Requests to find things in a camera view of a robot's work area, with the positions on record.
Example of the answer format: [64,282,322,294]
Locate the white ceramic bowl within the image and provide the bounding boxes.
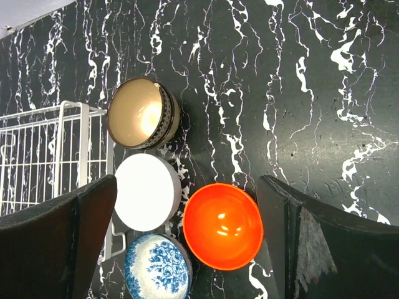
[115,153,182,232]

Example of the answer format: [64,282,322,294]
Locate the orange plastic bowl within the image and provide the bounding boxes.
[183,183,264,271]

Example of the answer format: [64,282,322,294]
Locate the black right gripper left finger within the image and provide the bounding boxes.
[1,175,117,298]

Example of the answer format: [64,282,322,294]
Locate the white wire dish rack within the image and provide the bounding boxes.
[0,100,127,263]

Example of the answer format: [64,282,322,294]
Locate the blue floral porcelain bowl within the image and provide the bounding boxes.
[124,233,193,298]

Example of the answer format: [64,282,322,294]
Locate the brown patterned ceramic bowl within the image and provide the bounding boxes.
[107,77,180,150]

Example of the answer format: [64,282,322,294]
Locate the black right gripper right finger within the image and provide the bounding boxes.
[256,175,398,298]

